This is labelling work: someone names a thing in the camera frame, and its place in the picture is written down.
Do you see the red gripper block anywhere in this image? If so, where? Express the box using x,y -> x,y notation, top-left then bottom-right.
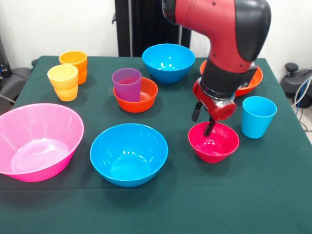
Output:
192,78 -> 237,137

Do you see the blue plastic bowl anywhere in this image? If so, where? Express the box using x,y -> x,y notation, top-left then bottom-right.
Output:
142,43 -> 196,85
89,123 -> 169,188

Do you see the dark green tablecloth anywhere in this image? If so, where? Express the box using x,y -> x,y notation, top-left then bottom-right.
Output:
0,55 -> 312,234

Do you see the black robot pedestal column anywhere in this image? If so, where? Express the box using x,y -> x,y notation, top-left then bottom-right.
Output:
112,0 -> 192,57

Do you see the purple plastic cup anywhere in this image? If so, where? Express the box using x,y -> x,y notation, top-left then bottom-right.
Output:
111,68 -> 142,102

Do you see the black stand base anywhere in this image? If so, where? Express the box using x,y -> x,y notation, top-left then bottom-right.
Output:
0,59 -> 39,103
280,62 -> 312,108

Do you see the black equipment box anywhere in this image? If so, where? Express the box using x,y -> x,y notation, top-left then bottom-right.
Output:
0,36 -> 11,78

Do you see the yellow plastic cup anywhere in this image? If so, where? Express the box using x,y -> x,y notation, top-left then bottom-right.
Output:
47,64 -> 79,102

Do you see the small crimson plastic bowl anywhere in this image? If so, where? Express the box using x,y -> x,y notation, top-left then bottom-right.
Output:
188,121 -> 240,164

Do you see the small orange-red plastic bowl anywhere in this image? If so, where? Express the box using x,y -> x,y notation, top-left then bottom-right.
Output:
113,77 -> 158,114

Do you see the large orange-red plastic bowl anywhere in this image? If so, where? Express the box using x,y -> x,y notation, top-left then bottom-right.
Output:
200,59 -> 264,97

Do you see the light blue plastic cup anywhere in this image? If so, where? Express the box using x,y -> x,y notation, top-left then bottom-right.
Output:
241,96 -> 277,139

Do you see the large pink plastic bowl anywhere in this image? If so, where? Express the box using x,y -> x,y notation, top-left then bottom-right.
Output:
0,103 -> 85,183

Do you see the orange plastic cup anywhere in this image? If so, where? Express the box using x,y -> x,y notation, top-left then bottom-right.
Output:
58,50 -> 88,85

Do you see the blue and white cable bundle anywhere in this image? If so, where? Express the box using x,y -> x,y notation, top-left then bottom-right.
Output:
291,76 -> 312,134

